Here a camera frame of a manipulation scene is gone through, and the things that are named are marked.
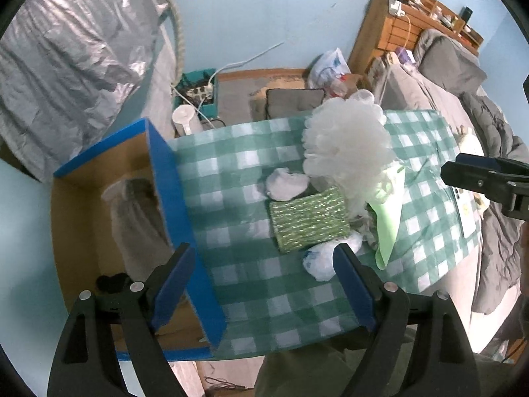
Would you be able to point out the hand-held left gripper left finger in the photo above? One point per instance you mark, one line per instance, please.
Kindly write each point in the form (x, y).
(171, 285)

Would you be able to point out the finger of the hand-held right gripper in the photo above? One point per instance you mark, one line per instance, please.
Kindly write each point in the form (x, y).
(502, 164)
(475, 182)

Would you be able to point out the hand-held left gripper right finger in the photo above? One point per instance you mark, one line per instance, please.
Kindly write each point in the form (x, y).
(355, 285)

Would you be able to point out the blue cardboard box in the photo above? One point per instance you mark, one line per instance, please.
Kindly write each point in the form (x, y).
(182, 215)

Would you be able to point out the grey sock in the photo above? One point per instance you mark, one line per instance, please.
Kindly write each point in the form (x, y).
(285, 184)

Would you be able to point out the white mesh bath loofah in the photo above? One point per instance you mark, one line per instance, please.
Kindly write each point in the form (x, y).
(347, 144)

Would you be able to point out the white smartphone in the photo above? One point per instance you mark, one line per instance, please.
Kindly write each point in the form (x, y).
(465, 215)

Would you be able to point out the small white plastic bag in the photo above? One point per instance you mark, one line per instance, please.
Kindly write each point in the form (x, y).
(320, 258)

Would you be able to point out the dark grey duvet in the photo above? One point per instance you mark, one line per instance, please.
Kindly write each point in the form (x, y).
(500, 231)

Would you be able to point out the light green cloth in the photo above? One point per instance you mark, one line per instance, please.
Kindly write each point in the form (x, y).
(386, 223)

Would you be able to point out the green glitter sponge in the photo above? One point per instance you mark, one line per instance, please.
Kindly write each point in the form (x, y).
(308, 219)

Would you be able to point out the green white checkered tablecloth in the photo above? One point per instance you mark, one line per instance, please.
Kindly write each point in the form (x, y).
(256, 281)

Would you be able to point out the person's olive pants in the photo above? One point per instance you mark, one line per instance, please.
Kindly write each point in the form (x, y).
(297, 372)

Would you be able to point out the grey pillow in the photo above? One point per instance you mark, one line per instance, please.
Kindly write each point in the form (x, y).
(450, 66)

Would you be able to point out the purple pouch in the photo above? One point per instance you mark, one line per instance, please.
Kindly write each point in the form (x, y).
(403, 56)

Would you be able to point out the brown cardboard box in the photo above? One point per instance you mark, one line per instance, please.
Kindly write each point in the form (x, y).
(356, 80)

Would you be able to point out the clear plastic bottle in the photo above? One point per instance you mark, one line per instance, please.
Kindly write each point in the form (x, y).
(339, 87)

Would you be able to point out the white round appliance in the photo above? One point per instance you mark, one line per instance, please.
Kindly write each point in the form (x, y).
(186, 118)

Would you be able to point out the teal plastic basket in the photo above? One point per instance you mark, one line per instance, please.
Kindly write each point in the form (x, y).
(208, 109)

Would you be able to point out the wooden headboard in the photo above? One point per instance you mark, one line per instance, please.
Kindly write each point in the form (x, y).
(372, 29)

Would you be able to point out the white blue shopping bag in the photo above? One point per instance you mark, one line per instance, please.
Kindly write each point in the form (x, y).
(330, 66)

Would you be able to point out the grey floor cushion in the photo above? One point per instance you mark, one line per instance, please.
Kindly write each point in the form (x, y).
(289, 101)

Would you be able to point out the white power strip with switches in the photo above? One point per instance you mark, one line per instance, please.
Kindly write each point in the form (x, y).
(200, 91)

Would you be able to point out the silver foil curtain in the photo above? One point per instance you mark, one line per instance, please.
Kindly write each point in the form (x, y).
(62, 58)

